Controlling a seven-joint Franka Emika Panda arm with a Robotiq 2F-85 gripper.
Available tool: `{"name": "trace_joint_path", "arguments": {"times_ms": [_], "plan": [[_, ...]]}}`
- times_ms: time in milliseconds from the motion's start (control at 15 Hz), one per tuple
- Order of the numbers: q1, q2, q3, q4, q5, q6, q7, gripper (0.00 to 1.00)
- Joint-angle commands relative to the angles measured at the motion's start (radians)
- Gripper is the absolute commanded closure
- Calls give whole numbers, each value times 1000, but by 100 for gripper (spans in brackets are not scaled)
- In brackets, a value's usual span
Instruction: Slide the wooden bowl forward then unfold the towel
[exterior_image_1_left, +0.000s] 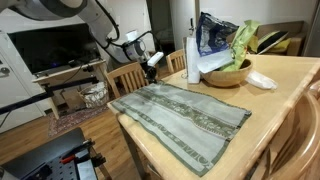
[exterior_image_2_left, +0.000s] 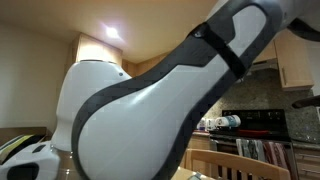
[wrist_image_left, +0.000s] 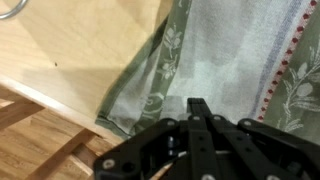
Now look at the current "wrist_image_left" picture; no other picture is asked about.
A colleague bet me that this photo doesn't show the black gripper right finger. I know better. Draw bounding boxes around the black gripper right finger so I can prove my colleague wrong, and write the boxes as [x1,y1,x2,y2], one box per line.
[196,97,320,180]

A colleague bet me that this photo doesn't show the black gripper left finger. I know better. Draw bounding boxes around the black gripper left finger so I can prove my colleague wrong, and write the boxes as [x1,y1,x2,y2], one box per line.
[93,97,218,180]

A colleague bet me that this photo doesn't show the green patterned towel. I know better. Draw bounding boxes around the green patterned towel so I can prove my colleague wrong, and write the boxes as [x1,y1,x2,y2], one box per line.
[94,0,320,146]

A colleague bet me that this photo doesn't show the wooden slatted chair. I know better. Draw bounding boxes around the wooden slatted chair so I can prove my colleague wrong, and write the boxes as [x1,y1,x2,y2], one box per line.
[0,84,124,180]

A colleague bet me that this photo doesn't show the metal wire ring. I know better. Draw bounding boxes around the metal wire ring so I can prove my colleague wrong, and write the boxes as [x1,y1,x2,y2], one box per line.
[0,0,29,20]

